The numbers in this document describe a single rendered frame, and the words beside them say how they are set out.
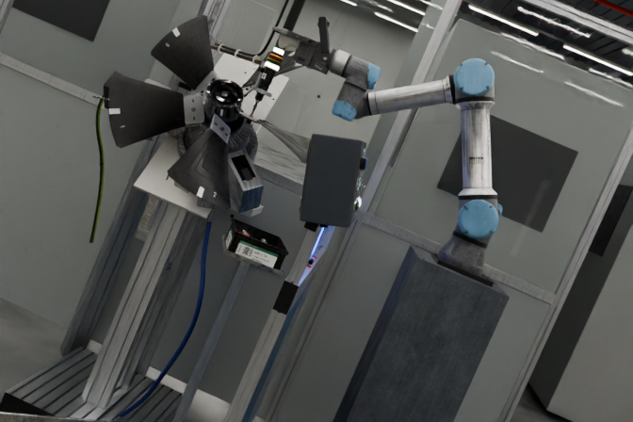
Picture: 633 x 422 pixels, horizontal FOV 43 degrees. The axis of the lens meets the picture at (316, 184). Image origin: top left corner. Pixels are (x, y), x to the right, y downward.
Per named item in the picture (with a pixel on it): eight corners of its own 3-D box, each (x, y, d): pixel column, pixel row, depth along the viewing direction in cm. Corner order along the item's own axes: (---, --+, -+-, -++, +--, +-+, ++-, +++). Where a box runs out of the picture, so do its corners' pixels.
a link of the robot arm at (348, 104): (356, 125, 261) (369, 93, 260) (350, 121, 250) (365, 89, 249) (333, 115, 262) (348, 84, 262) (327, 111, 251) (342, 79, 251)
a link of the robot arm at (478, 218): (498, 238, 250) (494, 63, 252) (499, 239, 236) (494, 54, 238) (459, 238, 253) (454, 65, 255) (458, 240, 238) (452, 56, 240)
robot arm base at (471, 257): (478, 272, 265) (490, 244, 265) (483, 278, 250) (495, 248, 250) (435, 254, 267) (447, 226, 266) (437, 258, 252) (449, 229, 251)
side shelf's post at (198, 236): (130, 384, 323) (210, 194, 317) (138, 389, 323) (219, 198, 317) (126, 387, 319) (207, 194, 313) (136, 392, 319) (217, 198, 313)
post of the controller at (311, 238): (287, 279, 206) (318, 207, 204) (299, 284, 205) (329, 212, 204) (286, 281, 203) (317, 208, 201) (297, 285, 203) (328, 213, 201)
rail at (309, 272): (310, 262, 292) (318, 242, 292) (319, 267, 292) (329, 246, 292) (271, 309, 203) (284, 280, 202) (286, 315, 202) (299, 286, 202)
